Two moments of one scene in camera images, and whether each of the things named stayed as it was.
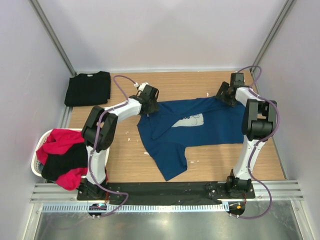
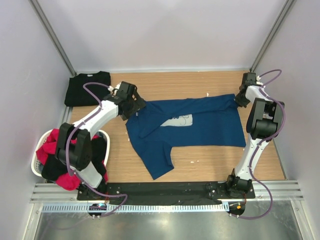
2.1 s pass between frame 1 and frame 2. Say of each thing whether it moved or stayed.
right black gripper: moved
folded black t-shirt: stayed
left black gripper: moved
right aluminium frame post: stayed
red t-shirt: stayed
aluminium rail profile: stayed
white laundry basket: stayed
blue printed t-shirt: moved
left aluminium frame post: stayed
